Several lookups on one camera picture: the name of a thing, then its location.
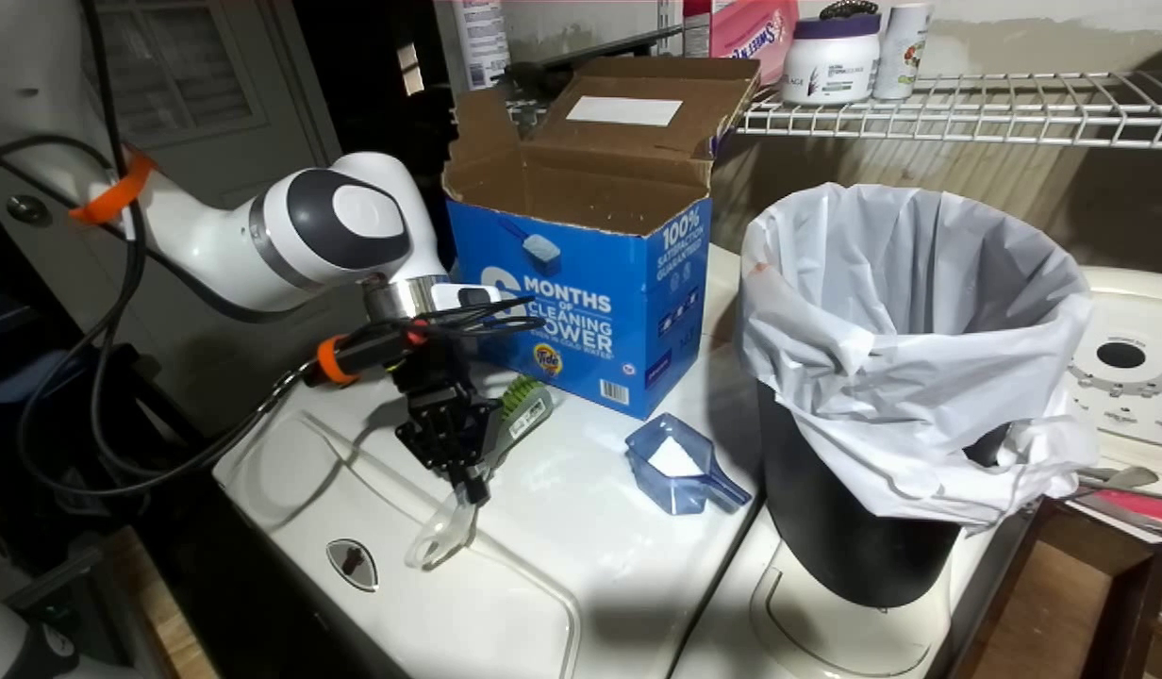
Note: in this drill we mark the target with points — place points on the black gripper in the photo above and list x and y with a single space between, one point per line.
447 415

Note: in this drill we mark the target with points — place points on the black trash bin white liner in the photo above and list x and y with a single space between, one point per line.
911 356

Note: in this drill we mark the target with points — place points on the pink container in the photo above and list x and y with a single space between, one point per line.
740 30

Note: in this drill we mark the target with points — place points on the white wire shelf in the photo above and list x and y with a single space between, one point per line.
1113 112

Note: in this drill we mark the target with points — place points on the blue orange detergent box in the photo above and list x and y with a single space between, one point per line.
603 219

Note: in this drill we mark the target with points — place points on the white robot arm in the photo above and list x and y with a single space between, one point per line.
307 230

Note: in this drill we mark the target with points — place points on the white lotion bottle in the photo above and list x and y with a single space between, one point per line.
481 43

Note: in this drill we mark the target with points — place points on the clear plastic brush handle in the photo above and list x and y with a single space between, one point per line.
511 420

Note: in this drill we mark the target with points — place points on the white jar purple lid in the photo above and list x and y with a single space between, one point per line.
832 61

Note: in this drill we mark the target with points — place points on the white dryer control panel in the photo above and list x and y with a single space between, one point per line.
1118 363

